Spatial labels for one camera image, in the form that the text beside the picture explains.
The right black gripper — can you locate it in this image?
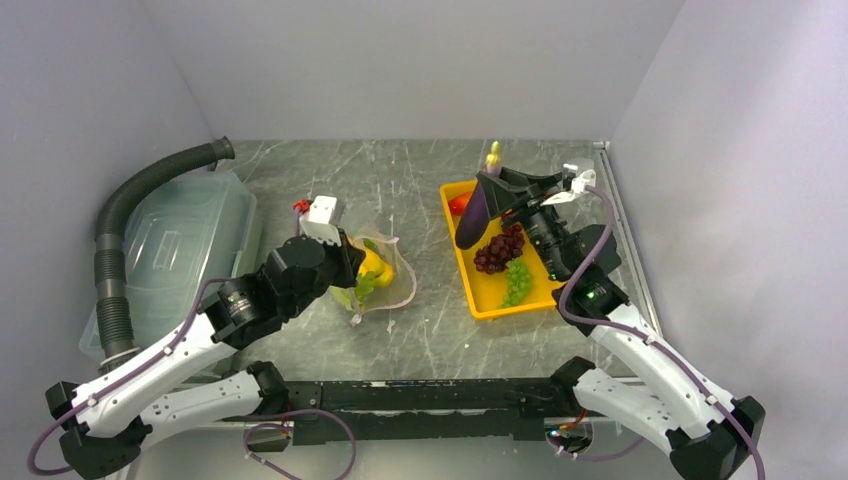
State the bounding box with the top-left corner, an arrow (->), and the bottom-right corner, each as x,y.
477,165 -> 571,281

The celery stalk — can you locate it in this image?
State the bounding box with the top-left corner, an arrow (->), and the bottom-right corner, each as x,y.
329,272 -> 376,313

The dark purple eggplant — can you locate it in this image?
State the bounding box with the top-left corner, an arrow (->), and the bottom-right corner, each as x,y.
454,141 -> 502,250

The red mango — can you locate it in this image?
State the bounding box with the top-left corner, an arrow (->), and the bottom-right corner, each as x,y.
447,191 -> 473,216

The yellow banana bunch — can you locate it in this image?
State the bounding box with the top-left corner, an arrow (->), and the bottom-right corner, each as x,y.
359,248 -> 395,288

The clear zip top bag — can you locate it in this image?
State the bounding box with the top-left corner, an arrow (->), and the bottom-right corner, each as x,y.
329,232 -> 418,326

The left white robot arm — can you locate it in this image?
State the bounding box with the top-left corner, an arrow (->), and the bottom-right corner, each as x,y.
45,230 -> 366,479

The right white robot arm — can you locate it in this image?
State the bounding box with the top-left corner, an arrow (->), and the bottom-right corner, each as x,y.
476,168 -> 766,479

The purple grape bunch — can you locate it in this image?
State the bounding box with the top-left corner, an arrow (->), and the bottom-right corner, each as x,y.
473,224 -> 525,275

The green grape bunch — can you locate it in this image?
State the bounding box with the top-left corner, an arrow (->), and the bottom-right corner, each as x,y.
501,258 -> 533,308

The yellow plastic tray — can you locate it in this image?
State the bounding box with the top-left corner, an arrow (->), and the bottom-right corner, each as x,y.
452,221 -> 563,321

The clear plastic storage box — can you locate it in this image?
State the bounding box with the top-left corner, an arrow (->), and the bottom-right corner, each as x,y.
79,170 -> 261,370

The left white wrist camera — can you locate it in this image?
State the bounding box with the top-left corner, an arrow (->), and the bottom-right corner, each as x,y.
293,195 -> 345,246

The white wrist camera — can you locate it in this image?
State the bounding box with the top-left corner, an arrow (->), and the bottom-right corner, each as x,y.
293,195 -> 345,246
541,163 -> 597,206

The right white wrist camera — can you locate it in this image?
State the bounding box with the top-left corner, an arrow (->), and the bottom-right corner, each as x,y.
541,163 -> 597,206

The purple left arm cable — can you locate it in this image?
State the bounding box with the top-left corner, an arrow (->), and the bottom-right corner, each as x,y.
26,278 -> 233,477

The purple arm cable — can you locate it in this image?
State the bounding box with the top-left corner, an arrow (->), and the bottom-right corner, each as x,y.
26,278 -> 233,477
556,185 -> 767,480

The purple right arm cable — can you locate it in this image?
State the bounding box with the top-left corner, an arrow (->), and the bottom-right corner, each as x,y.
556,185 -> 767,480

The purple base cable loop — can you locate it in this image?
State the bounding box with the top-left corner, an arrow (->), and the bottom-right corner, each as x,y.
242,407 -> 358,480

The black corrugated hose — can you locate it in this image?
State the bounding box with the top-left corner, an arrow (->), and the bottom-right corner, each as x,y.
93,136 -> 236,359

